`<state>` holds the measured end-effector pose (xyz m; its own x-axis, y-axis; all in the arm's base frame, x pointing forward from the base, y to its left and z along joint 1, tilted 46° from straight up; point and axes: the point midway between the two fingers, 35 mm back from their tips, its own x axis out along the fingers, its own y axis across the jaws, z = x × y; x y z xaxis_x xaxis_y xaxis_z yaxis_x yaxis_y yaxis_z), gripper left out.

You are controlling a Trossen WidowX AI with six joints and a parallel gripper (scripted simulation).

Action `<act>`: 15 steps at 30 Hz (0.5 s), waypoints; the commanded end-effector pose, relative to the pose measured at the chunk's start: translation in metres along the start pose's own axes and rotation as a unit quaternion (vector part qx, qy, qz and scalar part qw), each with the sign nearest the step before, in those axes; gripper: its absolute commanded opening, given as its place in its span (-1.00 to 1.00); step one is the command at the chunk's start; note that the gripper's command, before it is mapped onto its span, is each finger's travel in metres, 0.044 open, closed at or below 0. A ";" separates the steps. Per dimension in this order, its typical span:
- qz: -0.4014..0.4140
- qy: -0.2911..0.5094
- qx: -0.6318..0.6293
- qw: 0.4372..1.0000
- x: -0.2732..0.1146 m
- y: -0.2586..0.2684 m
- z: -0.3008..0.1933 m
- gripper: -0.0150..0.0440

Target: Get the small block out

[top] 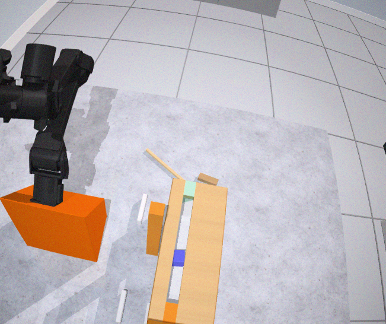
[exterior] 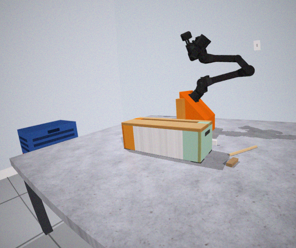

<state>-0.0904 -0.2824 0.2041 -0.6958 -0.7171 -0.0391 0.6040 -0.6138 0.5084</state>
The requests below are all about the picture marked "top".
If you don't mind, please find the small blue block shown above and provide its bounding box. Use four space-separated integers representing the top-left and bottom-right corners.
172 250 185 267

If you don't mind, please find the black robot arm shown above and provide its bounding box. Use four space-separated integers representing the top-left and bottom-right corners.
16 43 94 207

